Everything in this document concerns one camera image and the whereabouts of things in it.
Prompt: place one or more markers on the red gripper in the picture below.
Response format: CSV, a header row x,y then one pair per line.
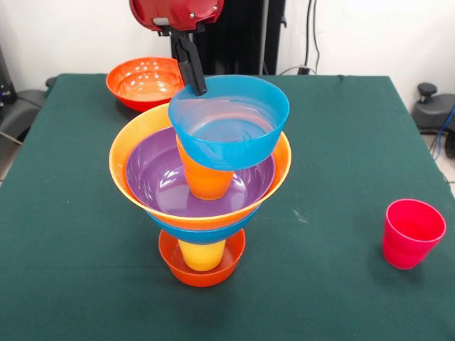
x,y
177,12

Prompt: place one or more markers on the large orange bowl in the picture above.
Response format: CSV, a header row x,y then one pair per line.
x,y
142,131

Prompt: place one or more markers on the small blue bowl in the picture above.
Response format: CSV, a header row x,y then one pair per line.
x,y
231,152

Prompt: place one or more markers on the orange cup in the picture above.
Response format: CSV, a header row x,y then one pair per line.
x,y
206,181

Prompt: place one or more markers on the purple bowl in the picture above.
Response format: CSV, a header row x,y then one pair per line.
x,y
153,177

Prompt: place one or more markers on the large blue bowl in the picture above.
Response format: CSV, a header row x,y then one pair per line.
x,y
202,236

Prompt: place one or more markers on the yellow cup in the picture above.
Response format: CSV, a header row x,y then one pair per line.
x,y
202,255

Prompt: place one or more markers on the small red bowl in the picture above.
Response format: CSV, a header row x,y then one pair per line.
x,y
202,278

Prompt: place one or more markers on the black computer tower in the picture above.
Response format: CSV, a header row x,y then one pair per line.
x,y
4,81

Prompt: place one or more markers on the large red bowl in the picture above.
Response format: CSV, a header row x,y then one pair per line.
x,y
142,85

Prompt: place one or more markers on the grey black floor base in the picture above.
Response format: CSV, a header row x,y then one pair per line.
x,y
437,113
21,106

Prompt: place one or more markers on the dark green tablecloth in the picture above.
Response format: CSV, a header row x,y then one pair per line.
x,y
227,312

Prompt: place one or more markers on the pink cup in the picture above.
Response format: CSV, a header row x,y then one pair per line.
x,y
409,241

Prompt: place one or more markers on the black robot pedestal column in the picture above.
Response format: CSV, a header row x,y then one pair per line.
x,y
241,39

